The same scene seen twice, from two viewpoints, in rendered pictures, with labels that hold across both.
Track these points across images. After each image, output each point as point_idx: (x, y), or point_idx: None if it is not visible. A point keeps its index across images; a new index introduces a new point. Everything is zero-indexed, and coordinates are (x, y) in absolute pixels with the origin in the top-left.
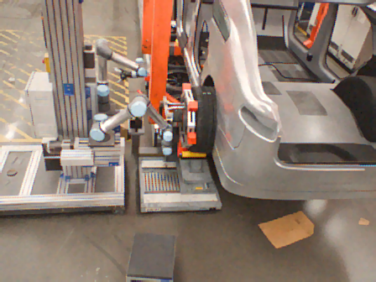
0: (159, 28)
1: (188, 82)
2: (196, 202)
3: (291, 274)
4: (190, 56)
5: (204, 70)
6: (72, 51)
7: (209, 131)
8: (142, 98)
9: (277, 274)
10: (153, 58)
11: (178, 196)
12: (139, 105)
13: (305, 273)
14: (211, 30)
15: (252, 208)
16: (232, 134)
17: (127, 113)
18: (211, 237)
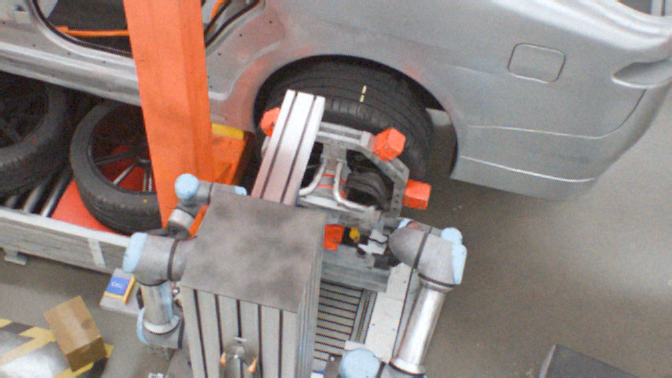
0: (193, 74)
1: (5, 95)
2: (415, 271)
3: (607, 192)
4: (28, 41)
5: (238, 51)
6: (310, 337)
7: (428, 149)
8: (436, 240)
9: (603, 213)
10: (195, 146)
11: (386, 302)
12: (465, 254)
13: (609, 170)
14: None
15: (444, 176)
16: (592, 118)
17: (446, 292)
18: (501, 283)
